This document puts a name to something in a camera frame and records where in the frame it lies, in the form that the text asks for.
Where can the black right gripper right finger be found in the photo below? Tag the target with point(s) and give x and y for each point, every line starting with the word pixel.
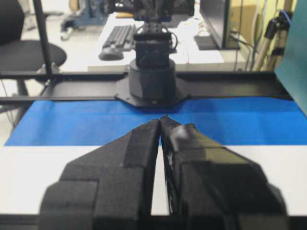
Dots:
pixel 214 188

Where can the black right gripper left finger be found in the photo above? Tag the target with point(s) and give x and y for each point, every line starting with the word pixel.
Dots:
pixel 109 188

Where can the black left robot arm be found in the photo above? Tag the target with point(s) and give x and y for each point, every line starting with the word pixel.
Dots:
pixel 152 74

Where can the white base board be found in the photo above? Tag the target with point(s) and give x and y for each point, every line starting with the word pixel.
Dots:
pixel 26 172

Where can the white desk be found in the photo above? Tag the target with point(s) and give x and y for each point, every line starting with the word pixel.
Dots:
pixel 187 56

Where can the black computer mouse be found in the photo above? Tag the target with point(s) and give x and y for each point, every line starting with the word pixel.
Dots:
pixel 110 54

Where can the teal backdrop panel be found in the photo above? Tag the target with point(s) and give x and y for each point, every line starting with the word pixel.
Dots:
pixel 292 72

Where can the black keyboard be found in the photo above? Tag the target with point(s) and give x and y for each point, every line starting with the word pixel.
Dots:
pixel 121 37

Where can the black office chair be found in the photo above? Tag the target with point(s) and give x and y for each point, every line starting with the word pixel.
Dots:
pixel 17 55

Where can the black computer monitor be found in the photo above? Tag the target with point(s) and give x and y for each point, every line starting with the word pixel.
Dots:
pixel 216 15

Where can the black metal mounting rail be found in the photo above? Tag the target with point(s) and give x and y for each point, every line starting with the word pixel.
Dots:
pixel 65 87

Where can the grey camera tripod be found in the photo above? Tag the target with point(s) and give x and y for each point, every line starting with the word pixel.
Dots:
pixel 273 47

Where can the black vertical frame post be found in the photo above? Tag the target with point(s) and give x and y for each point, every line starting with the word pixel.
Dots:
pixel 41 23

